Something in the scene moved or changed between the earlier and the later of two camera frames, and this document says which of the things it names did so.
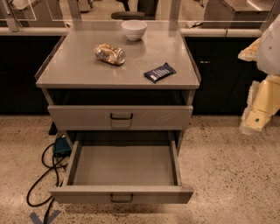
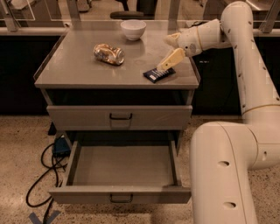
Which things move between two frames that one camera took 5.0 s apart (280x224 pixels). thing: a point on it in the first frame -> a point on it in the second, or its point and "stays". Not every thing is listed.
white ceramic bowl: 135,30 stays
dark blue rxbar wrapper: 159,73 stays
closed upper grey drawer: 120,117 stays
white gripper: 269,53 -> 188,40
